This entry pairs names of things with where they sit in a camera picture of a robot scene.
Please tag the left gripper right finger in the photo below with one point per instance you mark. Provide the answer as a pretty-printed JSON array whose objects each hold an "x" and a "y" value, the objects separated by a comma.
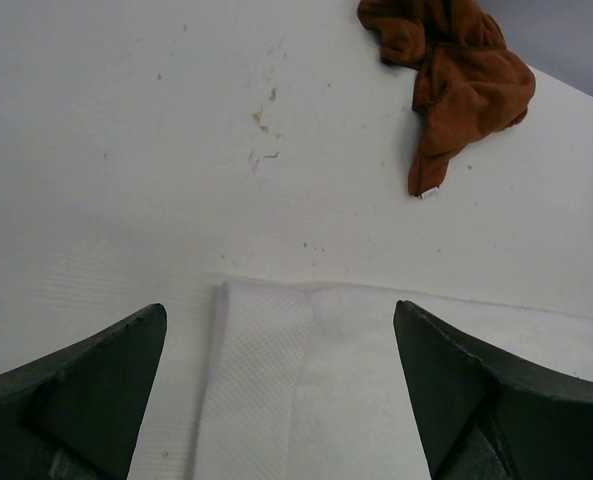
[{"x": 484, "y": 413}]

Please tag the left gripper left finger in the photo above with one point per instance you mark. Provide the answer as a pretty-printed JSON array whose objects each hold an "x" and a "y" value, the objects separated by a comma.
[{"x": 76, "y": 413}]

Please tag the white towel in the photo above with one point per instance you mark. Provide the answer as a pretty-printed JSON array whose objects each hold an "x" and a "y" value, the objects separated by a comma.
[{"x": 306, "y": 383}]

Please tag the brown towel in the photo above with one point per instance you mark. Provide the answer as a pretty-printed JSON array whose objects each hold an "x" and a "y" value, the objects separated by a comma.
[{"x": 469, "y": 84}]

